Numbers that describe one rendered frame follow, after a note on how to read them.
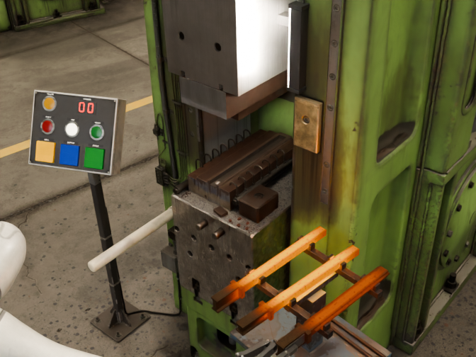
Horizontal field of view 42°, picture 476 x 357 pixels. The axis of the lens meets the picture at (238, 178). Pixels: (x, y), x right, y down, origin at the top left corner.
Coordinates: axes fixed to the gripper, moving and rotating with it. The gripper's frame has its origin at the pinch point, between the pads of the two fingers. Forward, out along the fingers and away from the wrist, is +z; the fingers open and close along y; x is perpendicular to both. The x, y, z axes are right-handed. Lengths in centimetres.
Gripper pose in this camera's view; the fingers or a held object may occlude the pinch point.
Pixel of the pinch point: (291, 342)
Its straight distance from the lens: 163.2
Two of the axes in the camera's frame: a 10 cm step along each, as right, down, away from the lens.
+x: -0.2, -8.3, -5.6
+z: 7.4, -3.9, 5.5
